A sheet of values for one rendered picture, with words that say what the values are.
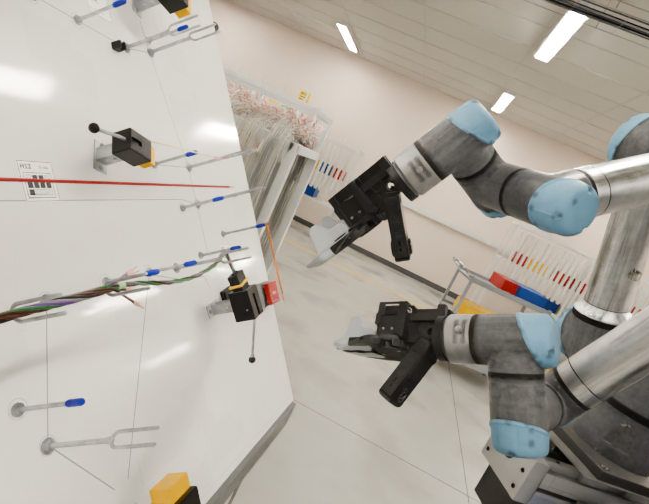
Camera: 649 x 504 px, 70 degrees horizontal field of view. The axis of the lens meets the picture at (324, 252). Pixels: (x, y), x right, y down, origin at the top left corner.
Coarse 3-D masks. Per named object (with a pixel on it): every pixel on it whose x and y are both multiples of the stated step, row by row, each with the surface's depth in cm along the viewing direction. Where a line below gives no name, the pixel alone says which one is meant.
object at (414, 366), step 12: (420, 336) 73; (420, 348) 72; (432, 348) 72; (408, 360) 72; (420, 360) 71; (432, 360) 74; (396, 372) 72; (408, 372) 71; (420, 372) 73; (384, 384) 72; (396, 384) 71; (408, 384) 72; (384, 396) 71; (396, 396) 71; (408, 396) 74
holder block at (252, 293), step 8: (248, 288) 85; (256, 288) 87; (232, 296) 85; (240, 296) 84; (248, 296) 84; (256, 296) 87; (232, 304) 85; (240, 304) 85; (248, 304) 84; (256, 304) 87; (240, 312) 85; (248, 312) 85; (256, 312) 86; (240, 320) 85; (248, 320) 85
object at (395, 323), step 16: (384, 304) 79; (400, 304) 77; (384, 320) 78; (400, 320) 75; (416, 320) 76; (432, 320) 74; (384, 336) 75; (400, 336) 74; (416, 336) 74; (432, 336) 71; (384, 352) 77; (400, 352) 75
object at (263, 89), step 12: (228, 72) 354; (240, 84) 412; (252, 84) 351; (264, 84) 349; (276, 96) 376; (288, 96) 346; (300, 108) 373; (312, 108) 343; (324, 120) 375; (324, 132) 399
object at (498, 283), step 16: (464, 272) 473; (496, 272) 478; (448, 288) 492; (496, 288) 443; (512, 288) 451; (528, 288) 464; (448, 304) 492; (464, 304) 461; (528, 304) 445; (544, 304) 449; (480, 368) 459
